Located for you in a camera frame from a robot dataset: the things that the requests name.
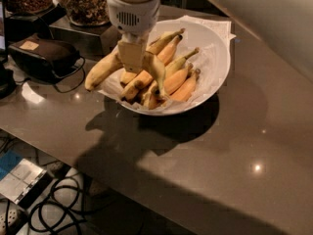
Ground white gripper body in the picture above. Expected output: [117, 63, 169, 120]
[107, 0, 160, 42]

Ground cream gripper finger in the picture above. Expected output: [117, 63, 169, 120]
[117, 40, 147, 73]

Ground large curved yellow banana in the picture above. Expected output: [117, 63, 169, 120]
[84, 50, 165, 95]

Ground small yellow banana left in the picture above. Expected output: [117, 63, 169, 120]
[119, 70, 137, 86]

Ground top yellow banana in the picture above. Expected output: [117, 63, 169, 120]
[146, 28, 185, 55]

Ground orange banana upper middle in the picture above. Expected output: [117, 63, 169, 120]
[157, 35, 183, 65]

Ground orange banana under curved one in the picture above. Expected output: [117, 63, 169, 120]
[120, 70, 154, 102]

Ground green-stemmed yellow banana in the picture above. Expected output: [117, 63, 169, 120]
[165, 47, 200, 77]

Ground orange banana right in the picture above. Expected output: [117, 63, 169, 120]
[170, 69, 201, 102]

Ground white bowl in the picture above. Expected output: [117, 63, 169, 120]
[104, 19, 232, 117]

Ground metal stand block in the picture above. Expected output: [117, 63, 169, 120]
[50, 16, 120, 61]

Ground glass jar of granola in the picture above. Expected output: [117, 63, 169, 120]
[61, 0, 110, 26]

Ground white paper liner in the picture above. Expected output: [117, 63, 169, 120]
[94, 15, 237, 114]

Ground black VR headset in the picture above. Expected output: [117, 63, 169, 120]
[9, 34, 81, 84]

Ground blue object on floor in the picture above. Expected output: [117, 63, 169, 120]
[0, 151, 22, 180]

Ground silver box on floor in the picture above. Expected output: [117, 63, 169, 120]
[0, 159, 50, 209]

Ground black headset cable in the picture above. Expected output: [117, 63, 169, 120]
[52, 56, 87, 94]

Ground black cable on floor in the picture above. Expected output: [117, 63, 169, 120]
[27, 174, 89, 235]

